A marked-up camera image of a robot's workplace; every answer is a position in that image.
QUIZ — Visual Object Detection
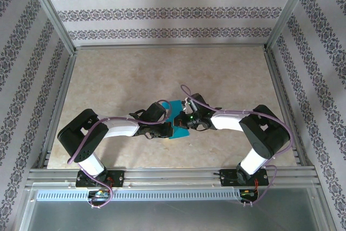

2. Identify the aluminium frame rail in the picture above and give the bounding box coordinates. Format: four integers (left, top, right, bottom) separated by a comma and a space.
264, 48, 314, 168
73, 43, 268, 51
36, 51, 78, 169

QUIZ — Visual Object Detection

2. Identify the blue paper sheet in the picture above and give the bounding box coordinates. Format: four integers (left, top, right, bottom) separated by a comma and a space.
161, 100, 191, 140

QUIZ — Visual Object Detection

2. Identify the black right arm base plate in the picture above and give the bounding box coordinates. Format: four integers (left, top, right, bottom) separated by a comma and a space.
220, 168, 270, 187

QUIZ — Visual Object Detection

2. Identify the long aluminium base rail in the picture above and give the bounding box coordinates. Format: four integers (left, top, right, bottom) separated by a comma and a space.
26, 166, 321, 188

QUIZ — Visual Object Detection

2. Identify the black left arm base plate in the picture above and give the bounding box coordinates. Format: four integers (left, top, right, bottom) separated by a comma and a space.
76, 170, 125, 188

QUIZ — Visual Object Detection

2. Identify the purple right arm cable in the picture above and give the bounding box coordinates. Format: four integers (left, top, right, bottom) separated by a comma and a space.
180, 84, 292, 207

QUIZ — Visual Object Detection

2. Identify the grey slotted cable duct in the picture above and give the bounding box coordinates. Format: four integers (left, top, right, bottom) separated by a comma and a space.
36, 189, 260, 202

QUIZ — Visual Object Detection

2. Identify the grey metal sheet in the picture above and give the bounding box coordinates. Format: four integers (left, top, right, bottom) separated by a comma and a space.
16, 187, 333, 231

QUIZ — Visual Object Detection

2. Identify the small circuit board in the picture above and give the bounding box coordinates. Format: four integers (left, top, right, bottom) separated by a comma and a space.
239, 189, 258, 198
88, 189, 110, 200

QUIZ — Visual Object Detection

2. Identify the aluminium frame post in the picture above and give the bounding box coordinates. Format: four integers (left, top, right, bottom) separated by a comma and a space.
23, 0, 76, 55
265, 0, 319, 52

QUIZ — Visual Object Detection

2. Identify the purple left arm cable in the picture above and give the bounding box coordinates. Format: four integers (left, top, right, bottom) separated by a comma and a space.
66, 100, 172, 209

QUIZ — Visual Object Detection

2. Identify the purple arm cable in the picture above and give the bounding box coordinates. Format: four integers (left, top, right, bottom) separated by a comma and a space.
180, 84, 292, 207
66, 100, 172, 209

